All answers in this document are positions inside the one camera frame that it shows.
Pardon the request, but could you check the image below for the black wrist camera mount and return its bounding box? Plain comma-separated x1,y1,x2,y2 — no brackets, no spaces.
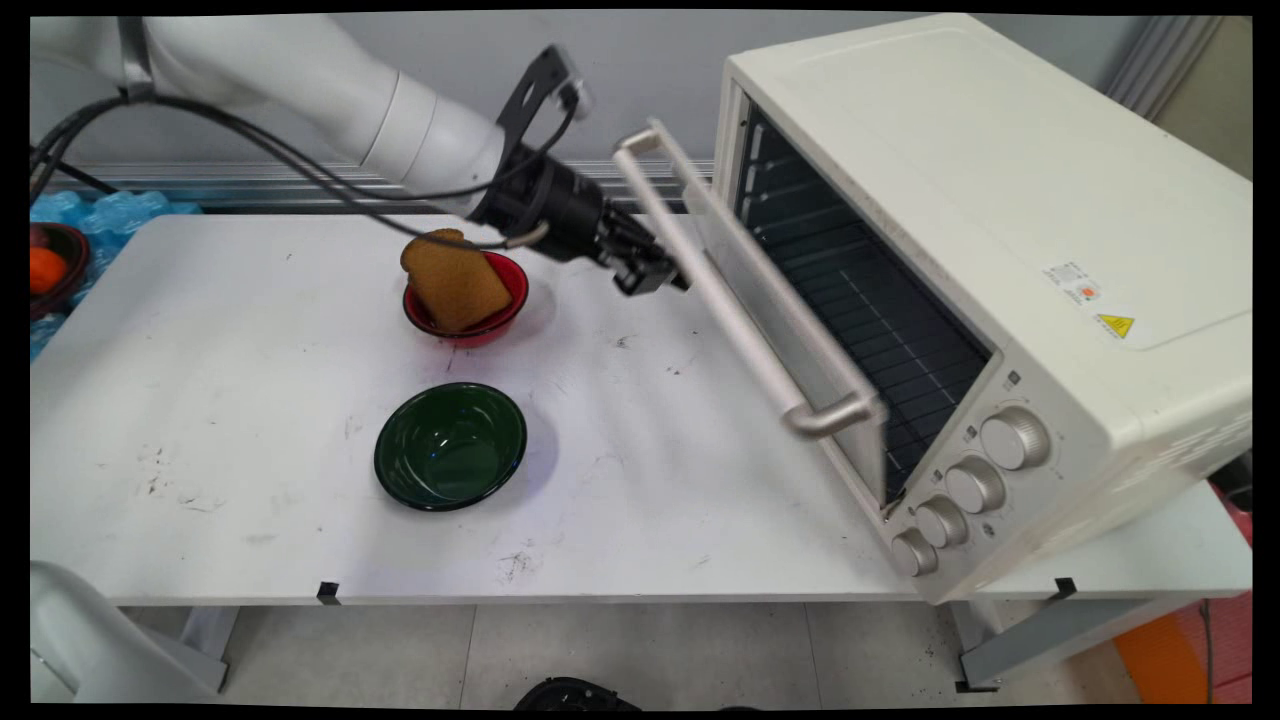
497,45,593,161

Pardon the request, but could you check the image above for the red bowl with black rim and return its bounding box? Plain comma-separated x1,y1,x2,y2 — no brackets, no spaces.
402,250,530,349

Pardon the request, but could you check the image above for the orange plastic object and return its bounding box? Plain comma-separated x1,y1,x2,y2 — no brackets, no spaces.
1112,610,1211,706

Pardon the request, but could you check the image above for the cream toaster oven body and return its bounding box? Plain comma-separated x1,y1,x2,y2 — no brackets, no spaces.
712,12,1253,606

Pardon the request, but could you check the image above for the blue water bottle pack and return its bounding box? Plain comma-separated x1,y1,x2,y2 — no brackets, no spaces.
30,190,201,361

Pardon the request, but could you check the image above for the dark brown bowl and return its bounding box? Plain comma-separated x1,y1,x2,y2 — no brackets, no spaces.
30,222,91,321

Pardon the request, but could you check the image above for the silver oven knob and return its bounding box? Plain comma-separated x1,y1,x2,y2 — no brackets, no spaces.
944,457,1006,516
980,405,1051,471
890,528,939,579
915,497,969,549

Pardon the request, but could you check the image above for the brown toast slice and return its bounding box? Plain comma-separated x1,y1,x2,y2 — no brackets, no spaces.
400,228,513,334

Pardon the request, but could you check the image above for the grey metal table leg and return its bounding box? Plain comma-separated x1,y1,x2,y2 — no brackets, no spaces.
180,605,241,691
955,595,1201,693

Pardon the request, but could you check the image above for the dark green bowl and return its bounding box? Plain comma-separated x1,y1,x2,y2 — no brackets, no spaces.
373,382,528,513

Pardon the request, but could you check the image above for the black cable with grey plug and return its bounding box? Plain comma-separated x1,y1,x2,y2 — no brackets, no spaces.
30,90,553,251

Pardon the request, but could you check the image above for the white rounded machine housing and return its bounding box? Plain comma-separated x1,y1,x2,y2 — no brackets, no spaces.
30,560,226,706

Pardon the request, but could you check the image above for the black wire oven rack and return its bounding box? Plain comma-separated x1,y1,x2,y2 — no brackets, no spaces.
755,225,993,501

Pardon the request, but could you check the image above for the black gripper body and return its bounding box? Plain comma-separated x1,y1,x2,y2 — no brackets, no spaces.
470,148,643,266

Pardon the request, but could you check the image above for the orange fruit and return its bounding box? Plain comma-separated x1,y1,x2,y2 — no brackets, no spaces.
30,247,69,296

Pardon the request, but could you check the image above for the oven door with silver handle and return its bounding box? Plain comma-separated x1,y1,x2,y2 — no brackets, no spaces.
612,118,891,501

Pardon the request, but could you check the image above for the white label sticker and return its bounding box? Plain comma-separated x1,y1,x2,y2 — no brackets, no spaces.
1045,260,1106,306

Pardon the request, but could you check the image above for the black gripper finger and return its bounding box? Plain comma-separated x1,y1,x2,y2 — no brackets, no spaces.
600,245,667,298
605,215,692,292

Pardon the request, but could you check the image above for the black object on floor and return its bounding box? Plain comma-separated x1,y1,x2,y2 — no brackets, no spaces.
515,677,641,713

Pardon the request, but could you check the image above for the red plastic crate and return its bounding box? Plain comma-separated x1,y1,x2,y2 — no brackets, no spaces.
1180,480,1253,706

